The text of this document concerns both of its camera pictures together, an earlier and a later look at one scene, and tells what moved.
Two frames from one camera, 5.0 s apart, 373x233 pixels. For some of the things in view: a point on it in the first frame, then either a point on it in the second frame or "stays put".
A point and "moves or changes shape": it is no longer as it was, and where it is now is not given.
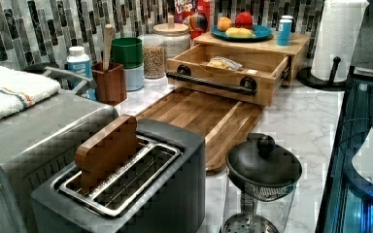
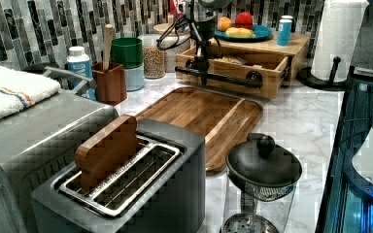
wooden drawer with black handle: x=254 y=72 moves or changes shape
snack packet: x=222 y=62 -> x=232 y=59
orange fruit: x=223 y=23 stays put
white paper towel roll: x=337 y=34 stays put
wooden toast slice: x=98 y=155 stays put
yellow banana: x=239 y=32 stays put
